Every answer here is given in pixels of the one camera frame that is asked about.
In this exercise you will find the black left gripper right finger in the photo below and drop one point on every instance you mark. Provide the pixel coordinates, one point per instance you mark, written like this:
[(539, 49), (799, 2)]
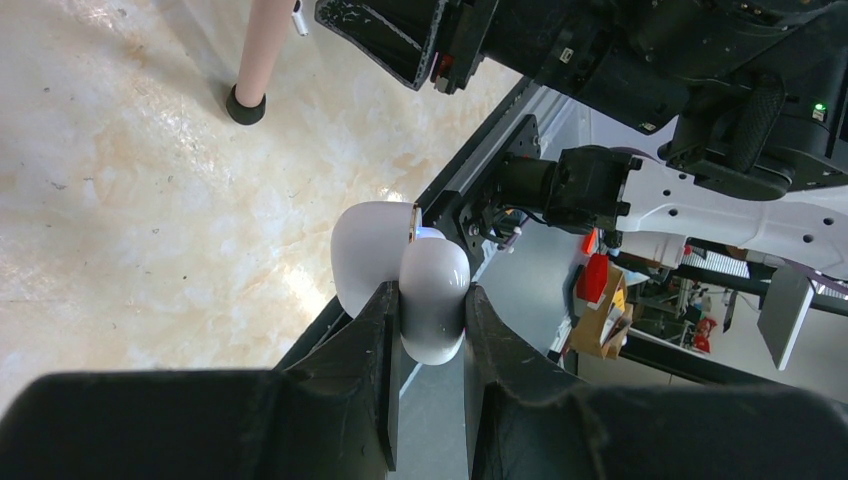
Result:
[(629, 424)]

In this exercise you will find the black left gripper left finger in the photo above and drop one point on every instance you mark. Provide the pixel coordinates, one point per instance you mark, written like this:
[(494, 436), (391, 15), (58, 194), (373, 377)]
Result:
[(199, 424)]

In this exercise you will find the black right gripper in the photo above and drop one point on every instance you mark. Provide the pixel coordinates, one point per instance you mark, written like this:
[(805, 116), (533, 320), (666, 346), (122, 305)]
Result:
[(577, 48)]

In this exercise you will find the white earbud charging case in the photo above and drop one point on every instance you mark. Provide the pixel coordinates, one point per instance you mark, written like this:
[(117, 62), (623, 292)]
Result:
[(382, 241)]

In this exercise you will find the white earbud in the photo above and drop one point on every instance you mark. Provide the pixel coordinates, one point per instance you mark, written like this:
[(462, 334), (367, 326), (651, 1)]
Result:
[(299, 19)]

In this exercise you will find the cardboard box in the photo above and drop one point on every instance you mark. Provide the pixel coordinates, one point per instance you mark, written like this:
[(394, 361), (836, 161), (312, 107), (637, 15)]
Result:
[(603, 326)]

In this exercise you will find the pink music stand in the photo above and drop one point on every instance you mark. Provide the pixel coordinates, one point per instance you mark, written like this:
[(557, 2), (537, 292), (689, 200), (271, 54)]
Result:
[(266, 32)]

